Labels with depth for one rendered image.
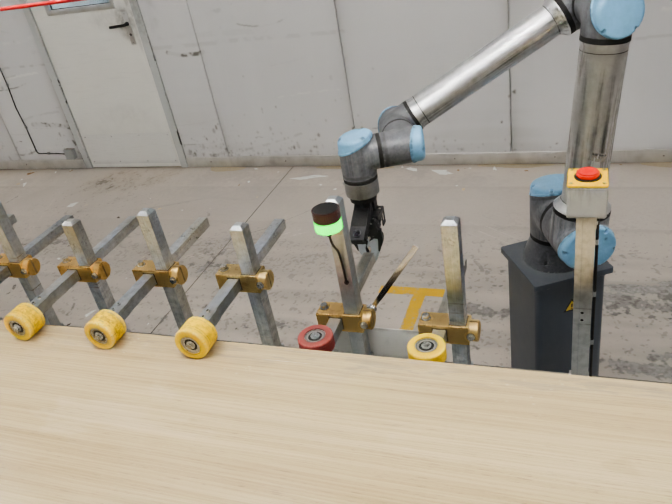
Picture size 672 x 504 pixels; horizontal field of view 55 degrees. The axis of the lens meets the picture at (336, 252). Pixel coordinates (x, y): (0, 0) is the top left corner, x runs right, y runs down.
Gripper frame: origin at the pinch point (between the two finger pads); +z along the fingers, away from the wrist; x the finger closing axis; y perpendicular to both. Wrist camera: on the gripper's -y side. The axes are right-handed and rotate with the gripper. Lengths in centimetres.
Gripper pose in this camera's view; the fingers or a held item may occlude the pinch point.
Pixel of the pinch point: (371, 261)
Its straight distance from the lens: 179.1
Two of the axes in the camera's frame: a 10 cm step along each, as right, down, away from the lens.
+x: -9.3, -0.4, 3.5
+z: 1.6, 8.4, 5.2
